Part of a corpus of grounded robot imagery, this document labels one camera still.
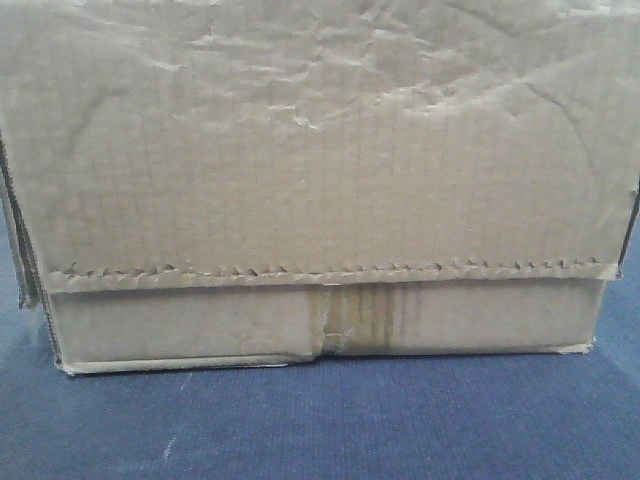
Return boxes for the brown cardboard box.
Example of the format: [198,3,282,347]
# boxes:
[1,1,639,375]

